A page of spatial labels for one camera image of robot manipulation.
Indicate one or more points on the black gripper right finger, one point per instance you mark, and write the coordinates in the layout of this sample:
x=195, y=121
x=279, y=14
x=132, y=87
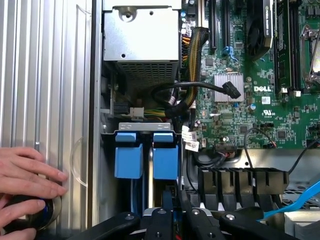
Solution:
x=200, y=225

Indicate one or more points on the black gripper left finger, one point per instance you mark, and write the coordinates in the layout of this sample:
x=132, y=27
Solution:
x=157, y=225

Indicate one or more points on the blue plastic disk carrier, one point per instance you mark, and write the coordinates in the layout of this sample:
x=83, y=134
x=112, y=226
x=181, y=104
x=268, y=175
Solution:
x=128, y=162

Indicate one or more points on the person's right hand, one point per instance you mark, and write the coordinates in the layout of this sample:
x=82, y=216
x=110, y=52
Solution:
x=15, y=210

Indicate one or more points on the person's left hand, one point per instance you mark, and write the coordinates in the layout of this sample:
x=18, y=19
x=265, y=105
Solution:
x=25, y=170

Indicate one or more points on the black plastic fan shroud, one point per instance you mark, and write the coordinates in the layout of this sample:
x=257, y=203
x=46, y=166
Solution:
x=240, y=180

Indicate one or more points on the open metal PC case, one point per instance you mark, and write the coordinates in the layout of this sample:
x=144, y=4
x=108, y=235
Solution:
x=262, y=157

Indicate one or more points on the clear round plastic disc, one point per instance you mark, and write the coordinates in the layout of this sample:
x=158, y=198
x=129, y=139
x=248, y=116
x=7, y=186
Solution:
x=80, y=162

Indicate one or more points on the hard drive in blue caddy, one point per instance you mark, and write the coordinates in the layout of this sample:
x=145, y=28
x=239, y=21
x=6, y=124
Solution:
x=145, y=126

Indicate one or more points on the grey metal drive cage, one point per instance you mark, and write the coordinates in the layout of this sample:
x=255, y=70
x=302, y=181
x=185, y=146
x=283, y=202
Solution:
x=305, y=225

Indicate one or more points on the green Dell motherboard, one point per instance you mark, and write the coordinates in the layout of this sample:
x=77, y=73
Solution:
x=250, y=120

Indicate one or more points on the silver chipset heatsink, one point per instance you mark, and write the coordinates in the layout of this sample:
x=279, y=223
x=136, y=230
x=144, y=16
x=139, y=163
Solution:
x=220, y=95

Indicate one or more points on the grey power supply unit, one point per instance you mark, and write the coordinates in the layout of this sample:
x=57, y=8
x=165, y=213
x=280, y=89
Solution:
x=140, y=37

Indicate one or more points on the black graphics card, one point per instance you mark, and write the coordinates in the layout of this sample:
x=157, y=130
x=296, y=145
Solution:
x=257, y=37

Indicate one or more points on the open CPU socket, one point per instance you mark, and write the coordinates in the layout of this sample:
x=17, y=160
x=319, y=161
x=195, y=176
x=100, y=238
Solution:
x=313, y=62

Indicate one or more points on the black expansion slot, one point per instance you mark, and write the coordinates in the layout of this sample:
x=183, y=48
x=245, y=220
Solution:
x=225, y=25
x=212, y=25

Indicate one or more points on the tan expansion slot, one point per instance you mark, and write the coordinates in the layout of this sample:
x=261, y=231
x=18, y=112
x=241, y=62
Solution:
x=203, y=12

